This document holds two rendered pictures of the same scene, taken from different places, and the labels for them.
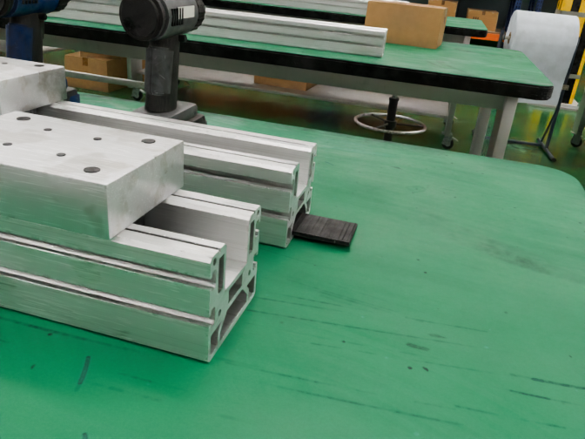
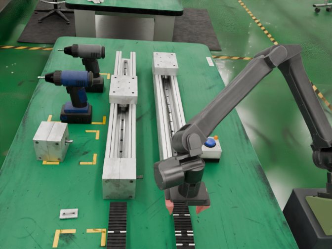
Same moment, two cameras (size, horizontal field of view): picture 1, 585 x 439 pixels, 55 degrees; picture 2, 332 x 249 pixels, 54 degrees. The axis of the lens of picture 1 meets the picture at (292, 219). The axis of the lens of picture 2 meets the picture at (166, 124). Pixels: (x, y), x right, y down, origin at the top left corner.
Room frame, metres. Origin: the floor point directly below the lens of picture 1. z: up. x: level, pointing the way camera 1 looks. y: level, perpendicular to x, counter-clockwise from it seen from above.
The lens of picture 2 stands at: (0.90, 1.51, 1.60)
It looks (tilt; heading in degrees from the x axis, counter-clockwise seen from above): 37 degrees down; 248
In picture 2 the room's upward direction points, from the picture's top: 7 degrees clockwise
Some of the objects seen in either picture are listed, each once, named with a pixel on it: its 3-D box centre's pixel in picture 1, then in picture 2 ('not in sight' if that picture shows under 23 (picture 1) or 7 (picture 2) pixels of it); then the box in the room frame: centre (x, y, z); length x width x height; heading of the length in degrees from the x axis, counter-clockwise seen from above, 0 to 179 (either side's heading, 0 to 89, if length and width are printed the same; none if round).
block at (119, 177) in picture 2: not in sight; (123, 178); (0.73, 0.82, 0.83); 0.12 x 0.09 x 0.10; 166
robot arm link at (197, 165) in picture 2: not in sight; (190, 170); (0.60, 0.99, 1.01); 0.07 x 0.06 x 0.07; 8
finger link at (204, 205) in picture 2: not in sight; (194, 202); (0.57, 0.99, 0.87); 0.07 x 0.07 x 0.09; 77
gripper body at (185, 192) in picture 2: not in sight; (189, 185); (0.59, 0.99, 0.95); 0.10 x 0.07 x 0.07; 167
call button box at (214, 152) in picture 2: not in sight; (205, 149); (0.40, 0.73, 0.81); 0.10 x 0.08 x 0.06; 166
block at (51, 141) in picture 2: not in sight; (56, 141); (0.93, 0.59, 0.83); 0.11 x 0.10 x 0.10; 162
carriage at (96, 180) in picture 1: (57, 183); (164, 65); (0.40, 0.18, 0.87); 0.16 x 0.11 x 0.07; 76
